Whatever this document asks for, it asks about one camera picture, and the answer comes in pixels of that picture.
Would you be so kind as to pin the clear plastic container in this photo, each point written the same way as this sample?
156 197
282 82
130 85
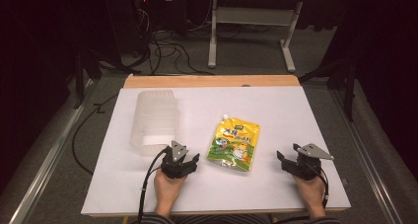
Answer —
154 122

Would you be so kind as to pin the yellow spouted food pouch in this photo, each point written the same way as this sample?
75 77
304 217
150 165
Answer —
235 141

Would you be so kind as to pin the white table mat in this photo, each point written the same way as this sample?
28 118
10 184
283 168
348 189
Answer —
279 118

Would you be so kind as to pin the person's right hand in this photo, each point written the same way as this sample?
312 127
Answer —
313 192

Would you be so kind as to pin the aluminium floor rail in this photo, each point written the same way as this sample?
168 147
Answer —
49 155
364 151

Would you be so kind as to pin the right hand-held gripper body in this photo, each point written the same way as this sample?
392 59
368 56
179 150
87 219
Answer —
304 167

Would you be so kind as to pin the person's left hand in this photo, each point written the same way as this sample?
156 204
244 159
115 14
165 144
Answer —
167 191

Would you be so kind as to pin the white metal desk frame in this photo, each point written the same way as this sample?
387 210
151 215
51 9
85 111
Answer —
253 16

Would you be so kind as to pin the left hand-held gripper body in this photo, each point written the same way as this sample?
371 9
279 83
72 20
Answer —
175 166

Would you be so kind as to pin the black stand legs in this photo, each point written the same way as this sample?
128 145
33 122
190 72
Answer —
345 76
86 69

